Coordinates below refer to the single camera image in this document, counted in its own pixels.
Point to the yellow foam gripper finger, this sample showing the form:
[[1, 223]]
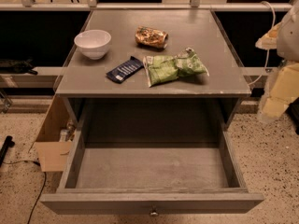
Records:
[[268, 40], [281, 89]]

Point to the green jalapeno chip bag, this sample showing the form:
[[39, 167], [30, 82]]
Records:
[[164, 68]]

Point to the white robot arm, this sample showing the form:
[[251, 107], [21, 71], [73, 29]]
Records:
[[288, 36]]

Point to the grey cabinet with top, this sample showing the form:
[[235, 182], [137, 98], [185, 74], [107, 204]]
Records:
[[187, 28]]

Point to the open grey top drawer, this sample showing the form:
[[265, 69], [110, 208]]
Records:
[[130, 155]]

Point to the metal drawer knob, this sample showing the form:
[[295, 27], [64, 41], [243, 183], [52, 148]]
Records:
[[153, 212]]

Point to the crushed golden soda can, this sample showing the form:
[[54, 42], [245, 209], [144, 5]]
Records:
[[151, 37]]

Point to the dark blue snack bar wrapper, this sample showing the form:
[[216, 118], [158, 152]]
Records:
[[125, 70]]

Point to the white ceramic bowl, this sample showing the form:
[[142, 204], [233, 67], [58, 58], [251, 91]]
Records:
[[93, 44]]

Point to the brown cardboard box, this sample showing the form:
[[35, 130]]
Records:
[[53, 141]]

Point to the black item on shelf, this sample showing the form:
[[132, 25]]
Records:
[[9, 66]]

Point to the black object on floor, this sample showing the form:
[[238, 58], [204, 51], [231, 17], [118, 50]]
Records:
[[7, 144]]

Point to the aluminium frame rail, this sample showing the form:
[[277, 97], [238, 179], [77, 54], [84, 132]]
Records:
[[218, 5]]

